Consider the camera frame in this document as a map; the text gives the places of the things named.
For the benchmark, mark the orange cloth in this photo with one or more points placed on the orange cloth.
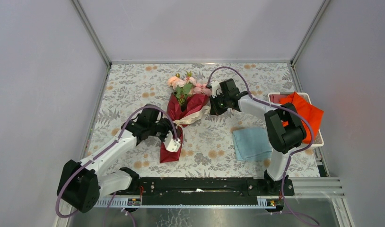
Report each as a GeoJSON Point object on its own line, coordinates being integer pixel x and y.
{"type": "Point", "coordinates": [312, 114]}

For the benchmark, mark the aluminium front rail frame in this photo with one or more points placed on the aluminium front rail frame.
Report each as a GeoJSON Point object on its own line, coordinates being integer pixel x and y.
{"type": "Point", "coordinates": [304, 188]}

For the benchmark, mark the cream ribbon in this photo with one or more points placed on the cream ribbon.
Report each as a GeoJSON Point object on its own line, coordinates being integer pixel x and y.
{"type": "Point", "coordinates": [190, 119]}

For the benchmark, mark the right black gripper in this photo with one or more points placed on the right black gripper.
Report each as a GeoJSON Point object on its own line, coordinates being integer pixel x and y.
{"type": "Point", "coordinates": [214, 110]}

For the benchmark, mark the light blue folded cloth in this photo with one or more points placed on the light blue folded cloth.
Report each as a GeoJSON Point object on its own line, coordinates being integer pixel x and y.
{"type": "Point", "coordinates": [251, 144]}

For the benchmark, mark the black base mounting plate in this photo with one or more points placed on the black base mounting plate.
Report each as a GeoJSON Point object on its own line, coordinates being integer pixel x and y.
{"type": "Point", "coordinates": [208, 191]}

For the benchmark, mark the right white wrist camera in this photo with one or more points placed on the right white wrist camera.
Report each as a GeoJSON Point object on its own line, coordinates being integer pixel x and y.
{"type": "Point", "coordinates": [215, 89]}

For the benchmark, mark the white plastic basket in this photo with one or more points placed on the white plastic basket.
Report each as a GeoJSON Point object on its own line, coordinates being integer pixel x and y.
{"type": "Point", "coordinates": [274, 97]}

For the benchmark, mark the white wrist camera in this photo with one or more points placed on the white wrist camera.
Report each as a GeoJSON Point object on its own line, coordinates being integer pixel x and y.
{"type": "Point", "coordinates": [215, 89]}
{"type": "Point", "coordinates": [172, 144]}

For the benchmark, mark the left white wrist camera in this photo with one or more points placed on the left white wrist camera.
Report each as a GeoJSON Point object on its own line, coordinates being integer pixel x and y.
{"type": "Point", "coordinates": [172, 144]}

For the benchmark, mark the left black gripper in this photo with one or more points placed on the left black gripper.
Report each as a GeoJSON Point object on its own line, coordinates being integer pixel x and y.
{"type": "Point", "coordinates": [168, 125]}

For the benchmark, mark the floral patterned table mat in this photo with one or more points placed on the floral patterned table mat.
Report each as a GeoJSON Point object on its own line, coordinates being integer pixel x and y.
{"type": "Point", "coordinates": [208, 149]}

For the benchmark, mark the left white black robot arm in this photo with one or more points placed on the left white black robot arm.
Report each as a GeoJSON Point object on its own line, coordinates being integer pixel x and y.
{"type": "Point", "coordinates": [84, 182]}

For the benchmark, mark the pink fake flower bunch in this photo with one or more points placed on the pink fake flower bunch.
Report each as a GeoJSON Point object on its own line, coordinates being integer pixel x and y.
{"type": "Point", "coordinates": [186, 87]}

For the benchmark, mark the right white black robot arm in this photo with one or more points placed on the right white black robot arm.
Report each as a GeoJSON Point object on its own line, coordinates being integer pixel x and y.
{"type": "Point", "coordinates": [284, 127]}

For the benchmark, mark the dark red wrapping paper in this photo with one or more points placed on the dark red wrapping paper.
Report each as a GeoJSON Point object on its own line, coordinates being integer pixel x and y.
{"type": "Point", "coordinates": [194, 109]}

